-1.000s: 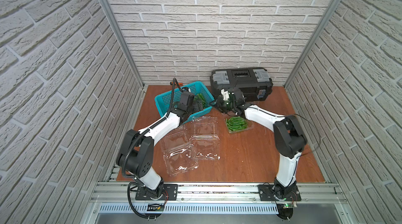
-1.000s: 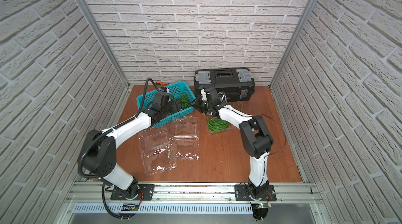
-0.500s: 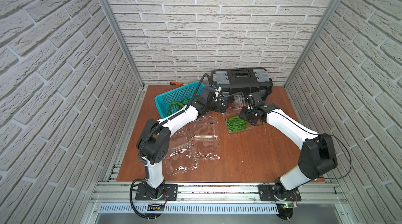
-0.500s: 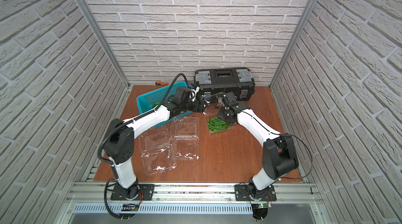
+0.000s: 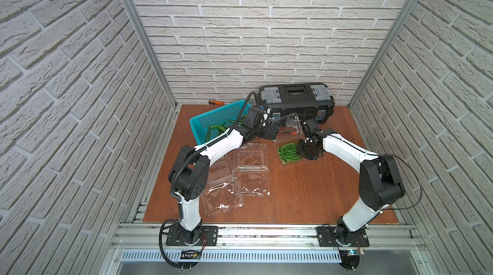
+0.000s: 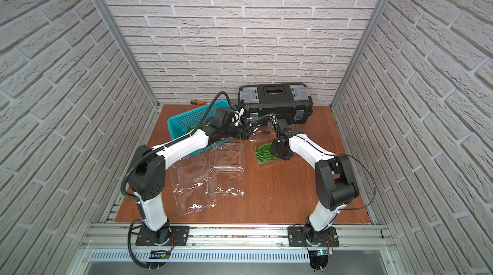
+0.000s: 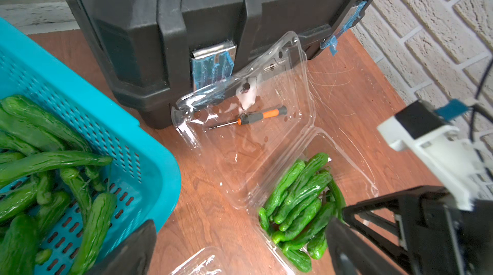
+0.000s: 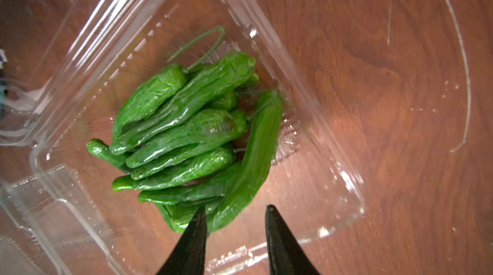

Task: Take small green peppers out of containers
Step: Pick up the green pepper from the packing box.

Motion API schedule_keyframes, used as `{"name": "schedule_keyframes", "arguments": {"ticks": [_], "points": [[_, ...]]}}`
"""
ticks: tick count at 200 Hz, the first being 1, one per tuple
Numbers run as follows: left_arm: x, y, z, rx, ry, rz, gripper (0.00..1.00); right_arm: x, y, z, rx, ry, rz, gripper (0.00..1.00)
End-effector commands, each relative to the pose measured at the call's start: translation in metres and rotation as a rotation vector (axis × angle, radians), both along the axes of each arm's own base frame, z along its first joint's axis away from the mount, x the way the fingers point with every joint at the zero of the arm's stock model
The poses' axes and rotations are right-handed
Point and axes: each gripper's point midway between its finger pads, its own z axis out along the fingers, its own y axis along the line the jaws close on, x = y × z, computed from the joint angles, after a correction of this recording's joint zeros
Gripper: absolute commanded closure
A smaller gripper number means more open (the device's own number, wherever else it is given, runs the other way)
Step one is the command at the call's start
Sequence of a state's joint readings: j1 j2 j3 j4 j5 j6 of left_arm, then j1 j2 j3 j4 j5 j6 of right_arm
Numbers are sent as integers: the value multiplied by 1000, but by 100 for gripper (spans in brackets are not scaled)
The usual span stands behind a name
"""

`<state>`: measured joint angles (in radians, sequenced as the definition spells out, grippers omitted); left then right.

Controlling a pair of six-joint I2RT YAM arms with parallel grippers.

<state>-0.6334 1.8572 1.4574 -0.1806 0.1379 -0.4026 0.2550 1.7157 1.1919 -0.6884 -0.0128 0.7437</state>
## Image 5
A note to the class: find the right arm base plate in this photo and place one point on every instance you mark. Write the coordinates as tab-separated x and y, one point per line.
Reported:
337	236

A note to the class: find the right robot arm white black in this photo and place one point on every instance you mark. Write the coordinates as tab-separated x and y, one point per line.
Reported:
380	183

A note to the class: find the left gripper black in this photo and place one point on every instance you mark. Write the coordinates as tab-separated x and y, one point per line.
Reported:
272	128

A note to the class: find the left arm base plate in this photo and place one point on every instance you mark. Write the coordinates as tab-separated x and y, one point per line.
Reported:
179	236

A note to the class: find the aluminium frame post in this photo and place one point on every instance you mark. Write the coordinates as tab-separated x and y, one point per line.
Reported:
142	35
394	31

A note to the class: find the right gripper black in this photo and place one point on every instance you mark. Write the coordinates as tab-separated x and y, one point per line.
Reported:
299	149

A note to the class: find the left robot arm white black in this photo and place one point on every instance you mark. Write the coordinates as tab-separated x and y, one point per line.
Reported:
189	174

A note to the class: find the teal plastic basket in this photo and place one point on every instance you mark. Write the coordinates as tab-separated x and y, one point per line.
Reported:
209	125

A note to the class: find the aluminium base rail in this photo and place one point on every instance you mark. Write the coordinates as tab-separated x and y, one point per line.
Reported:
261	243

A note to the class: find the clear pepper container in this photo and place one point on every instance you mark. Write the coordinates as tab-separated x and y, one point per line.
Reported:
285	145
251	170

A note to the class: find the aluminium frame post right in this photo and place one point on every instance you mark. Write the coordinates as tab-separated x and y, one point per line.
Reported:
394	31

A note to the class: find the aluminium frame post left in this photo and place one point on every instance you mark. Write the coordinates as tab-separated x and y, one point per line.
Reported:
142	35

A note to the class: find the black toolbox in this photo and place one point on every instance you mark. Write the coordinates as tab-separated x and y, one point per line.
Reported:
308	100

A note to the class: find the clear clamshell container with peppers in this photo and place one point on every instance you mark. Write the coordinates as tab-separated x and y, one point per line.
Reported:
220	194

